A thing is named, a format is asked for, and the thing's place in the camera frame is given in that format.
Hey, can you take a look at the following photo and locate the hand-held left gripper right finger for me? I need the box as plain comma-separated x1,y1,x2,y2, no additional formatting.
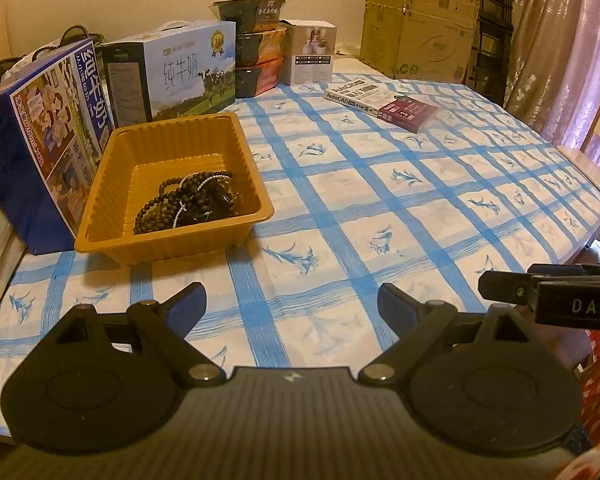
357,284,536,386

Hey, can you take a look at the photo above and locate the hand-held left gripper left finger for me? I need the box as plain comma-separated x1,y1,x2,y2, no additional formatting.
55,282,226,388

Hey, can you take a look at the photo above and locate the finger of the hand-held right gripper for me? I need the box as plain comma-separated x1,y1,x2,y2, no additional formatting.
478,270,538,307

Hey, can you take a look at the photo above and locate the dark brown bead necklace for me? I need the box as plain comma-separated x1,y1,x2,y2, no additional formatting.
132,187,216,235

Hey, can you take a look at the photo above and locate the black bead bracelet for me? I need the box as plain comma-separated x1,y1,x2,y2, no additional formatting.
157,172,233,211

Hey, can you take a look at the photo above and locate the white pearl bracelet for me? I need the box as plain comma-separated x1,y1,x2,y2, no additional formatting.
172,171,234,227

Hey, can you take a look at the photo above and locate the yellow plastic tray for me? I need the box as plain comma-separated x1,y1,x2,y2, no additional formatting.
74,112,275,267

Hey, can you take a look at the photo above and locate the blue checked tablecloth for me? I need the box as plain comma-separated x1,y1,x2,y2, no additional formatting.
0,71,600,443

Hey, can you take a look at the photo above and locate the black hair clip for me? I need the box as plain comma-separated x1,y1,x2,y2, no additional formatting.
207,185,242,218

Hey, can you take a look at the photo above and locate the wooden chair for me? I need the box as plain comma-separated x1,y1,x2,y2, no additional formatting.
555,74,600,266

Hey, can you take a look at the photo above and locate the white and maroon book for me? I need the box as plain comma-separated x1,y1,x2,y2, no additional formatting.
322,79,438,134

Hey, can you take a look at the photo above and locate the blue cartoon milk carton box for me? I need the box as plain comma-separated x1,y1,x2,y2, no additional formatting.
0,37,115,256

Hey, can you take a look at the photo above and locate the green and white milk box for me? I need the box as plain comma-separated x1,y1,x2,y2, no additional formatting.
101,20,237,128

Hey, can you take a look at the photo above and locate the black folding cart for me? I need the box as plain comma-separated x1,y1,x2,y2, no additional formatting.
462,0,516,106

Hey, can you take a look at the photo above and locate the pink curtain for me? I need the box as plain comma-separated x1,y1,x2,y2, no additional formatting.
502,0,600,148

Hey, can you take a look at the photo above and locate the large open cardboard box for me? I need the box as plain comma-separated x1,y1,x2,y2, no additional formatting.
360,0,481,83

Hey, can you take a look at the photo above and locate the small white product box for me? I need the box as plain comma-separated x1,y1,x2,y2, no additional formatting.
278,18,338,86

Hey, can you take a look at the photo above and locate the black orange snack bag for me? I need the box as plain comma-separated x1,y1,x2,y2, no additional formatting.
236,27,287,68

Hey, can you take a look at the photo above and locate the white plastic bag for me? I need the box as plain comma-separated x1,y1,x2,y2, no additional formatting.
0,54,38,81

